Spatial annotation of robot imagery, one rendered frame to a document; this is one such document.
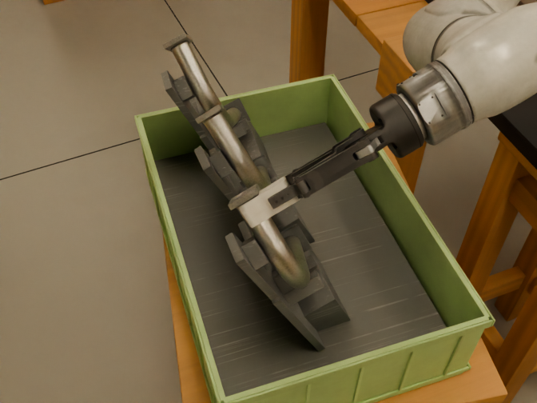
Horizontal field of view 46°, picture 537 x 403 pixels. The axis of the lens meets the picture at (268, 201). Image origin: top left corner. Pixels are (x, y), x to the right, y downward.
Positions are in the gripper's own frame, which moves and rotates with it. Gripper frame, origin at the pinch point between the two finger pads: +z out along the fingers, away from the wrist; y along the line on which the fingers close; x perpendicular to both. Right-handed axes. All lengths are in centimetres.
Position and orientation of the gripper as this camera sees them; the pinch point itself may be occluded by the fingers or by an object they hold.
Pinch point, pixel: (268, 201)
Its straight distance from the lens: 79.0
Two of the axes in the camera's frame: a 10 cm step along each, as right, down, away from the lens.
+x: 5.1, 8.5, 1.1
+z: -8.6, 5.1, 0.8
